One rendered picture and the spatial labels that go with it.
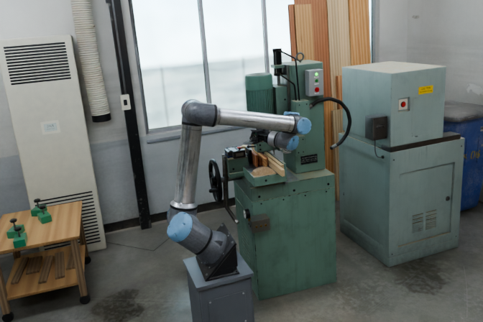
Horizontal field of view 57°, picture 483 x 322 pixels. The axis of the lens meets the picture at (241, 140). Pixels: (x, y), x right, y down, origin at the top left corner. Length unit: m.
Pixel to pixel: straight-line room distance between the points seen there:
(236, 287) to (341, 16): 3.00
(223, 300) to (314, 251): 0.92
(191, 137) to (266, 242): 0.96
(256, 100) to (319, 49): 1.77
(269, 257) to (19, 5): 2.69
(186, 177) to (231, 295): 0.65
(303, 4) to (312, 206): 2.10
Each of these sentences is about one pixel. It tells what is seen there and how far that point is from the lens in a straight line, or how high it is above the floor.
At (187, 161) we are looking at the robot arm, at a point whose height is 1.11.
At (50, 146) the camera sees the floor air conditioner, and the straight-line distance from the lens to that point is 3.78.
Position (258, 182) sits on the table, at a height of 0.86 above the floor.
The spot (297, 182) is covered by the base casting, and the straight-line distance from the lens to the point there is 2.86.
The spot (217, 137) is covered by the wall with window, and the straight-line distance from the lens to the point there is 4.26.
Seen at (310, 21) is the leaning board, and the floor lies 1.74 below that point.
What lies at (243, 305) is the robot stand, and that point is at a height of 0.37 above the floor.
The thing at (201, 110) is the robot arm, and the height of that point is 1.39.
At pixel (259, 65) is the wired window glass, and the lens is 4.38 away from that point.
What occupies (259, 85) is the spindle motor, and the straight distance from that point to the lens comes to 2.77.
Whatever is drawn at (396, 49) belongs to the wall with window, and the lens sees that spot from 5.11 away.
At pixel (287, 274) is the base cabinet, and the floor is 0.15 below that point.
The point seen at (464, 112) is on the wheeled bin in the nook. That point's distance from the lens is 4.02.
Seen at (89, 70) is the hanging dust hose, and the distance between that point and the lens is 3.80.
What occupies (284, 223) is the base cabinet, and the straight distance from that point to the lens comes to 2.93.
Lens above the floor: 1.81
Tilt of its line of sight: 15 degrees down
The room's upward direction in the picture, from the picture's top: 4 degrees counter-clockwise
